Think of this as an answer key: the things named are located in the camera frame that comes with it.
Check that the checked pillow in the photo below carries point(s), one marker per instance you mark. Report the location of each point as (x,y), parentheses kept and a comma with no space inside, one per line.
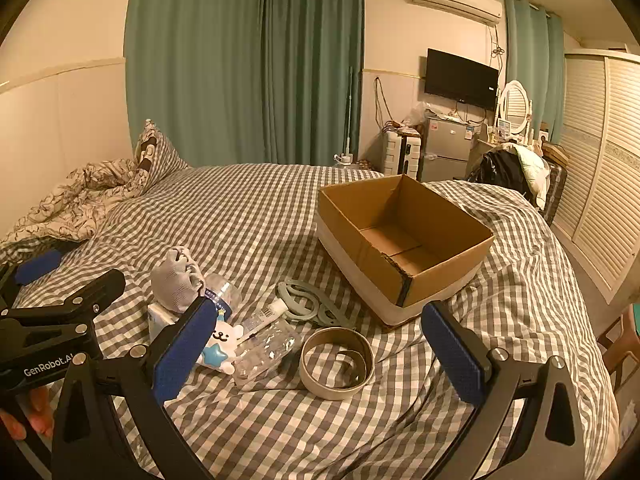
(162,160)

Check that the silver small fridge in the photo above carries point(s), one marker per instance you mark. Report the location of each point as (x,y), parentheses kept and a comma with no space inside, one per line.
(447,147)

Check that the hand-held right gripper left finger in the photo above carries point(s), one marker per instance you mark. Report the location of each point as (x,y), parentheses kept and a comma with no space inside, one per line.
(182,352)

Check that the white air conditioner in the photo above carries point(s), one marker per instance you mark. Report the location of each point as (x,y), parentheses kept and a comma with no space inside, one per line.
(455,0)

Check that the patterned crumpled quilt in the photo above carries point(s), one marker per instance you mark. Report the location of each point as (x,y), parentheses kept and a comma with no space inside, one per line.
(75,200)

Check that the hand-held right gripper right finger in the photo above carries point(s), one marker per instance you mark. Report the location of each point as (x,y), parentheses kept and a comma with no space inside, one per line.
(452,355)

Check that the black wall television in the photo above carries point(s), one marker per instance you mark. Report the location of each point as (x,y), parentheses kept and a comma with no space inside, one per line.
(460,77)

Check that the white suitcase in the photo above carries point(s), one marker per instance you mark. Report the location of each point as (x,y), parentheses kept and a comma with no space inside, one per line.
(400,155)

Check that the checked fabric chair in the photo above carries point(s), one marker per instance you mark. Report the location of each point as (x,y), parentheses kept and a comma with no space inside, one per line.
(556,187)

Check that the white oval vanity mirror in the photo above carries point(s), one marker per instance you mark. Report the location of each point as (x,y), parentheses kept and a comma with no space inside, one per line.
(515,102)

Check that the white bear star toy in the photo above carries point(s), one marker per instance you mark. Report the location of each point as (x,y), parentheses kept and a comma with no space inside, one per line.
(225,336)

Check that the wooden stool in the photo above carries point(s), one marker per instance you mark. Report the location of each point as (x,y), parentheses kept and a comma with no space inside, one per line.
(622,340)

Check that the black jacket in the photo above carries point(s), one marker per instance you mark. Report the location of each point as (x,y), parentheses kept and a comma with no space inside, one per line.
(497,167)

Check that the cream louvered wardrobe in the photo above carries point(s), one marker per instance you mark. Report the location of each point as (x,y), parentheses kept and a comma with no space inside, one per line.
(600,160)

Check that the light green curtain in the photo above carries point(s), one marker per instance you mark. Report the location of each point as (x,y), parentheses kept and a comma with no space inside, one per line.
(535,60)

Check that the person's left hand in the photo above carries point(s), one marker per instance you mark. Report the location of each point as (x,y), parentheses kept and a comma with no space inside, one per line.
(40,412)

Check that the white squeeze tube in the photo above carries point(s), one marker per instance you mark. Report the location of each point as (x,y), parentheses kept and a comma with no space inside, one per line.
(262,317)

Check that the open cardboard box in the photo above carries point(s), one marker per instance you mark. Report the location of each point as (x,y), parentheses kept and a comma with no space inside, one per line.
(440,275)

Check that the cream padded garment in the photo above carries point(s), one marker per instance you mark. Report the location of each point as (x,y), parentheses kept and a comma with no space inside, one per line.
(532,167)

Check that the clear plastic bag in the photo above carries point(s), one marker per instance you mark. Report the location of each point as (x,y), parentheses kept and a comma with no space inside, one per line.
(415,115)

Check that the white tissue packet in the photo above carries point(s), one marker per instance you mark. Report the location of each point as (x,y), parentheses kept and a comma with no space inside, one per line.
(160,322)

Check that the grey knitted glove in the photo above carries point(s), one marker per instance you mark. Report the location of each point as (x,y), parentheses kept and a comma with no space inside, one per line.
(175,280)

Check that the clear plastic blister tray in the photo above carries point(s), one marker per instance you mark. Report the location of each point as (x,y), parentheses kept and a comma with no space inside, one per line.
(265,355)

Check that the cardboard tape roll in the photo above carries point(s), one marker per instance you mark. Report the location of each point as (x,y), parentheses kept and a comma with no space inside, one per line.
(330,393)

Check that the clear plastic bottle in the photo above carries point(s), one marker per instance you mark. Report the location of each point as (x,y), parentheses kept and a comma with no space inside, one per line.
(222,292)

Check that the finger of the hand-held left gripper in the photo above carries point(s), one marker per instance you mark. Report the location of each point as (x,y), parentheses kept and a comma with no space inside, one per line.
(37,266)
(95,290)

